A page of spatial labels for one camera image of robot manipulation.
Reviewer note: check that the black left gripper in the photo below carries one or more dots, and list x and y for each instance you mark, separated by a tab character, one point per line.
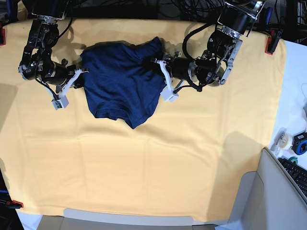
178	67

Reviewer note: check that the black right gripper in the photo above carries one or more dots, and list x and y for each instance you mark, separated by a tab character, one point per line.
62	74

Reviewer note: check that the blue long-sleeve shirt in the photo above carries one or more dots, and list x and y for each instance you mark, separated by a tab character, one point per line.
120	83

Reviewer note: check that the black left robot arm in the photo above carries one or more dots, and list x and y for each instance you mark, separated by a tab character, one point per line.
215	64

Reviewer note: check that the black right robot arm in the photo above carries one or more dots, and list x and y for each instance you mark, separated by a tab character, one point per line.
36	63

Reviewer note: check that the red black clamp upper left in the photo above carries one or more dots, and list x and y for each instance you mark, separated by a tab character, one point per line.
2	35

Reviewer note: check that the red black clamp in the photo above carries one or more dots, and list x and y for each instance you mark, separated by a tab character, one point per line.
273	40
2	35
13	204

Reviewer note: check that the yellow table cloth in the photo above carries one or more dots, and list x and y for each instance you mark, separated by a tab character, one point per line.
186	160

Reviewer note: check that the red black clamp right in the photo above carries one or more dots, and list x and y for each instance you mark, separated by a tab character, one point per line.
273	40

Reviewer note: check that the white tape dispenser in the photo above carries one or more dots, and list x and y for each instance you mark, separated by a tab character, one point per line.
282	142

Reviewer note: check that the red black clamp lower left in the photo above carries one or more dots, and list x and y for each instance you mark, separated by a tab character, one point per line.
13	204

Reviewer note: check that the blue black tape measure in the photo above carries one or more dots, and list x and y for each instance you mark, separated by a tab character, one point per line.
300	143

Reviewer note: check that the green tape roll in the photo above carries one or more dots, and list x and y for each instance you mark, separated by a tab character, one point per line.
294	160

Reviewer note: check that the black keyboard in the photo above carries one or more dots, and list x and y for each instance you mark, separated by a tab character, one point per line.
296	177

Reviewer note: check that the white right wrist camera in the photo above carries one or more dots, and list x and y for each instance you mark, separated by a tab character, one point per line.
62	102

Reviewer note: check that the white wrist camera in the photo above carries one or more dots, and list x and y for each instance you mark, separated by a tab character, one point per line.
62	102
168	95

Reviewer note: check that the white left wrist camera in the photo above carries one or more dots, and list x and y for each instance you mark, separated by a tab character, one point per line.
168	95

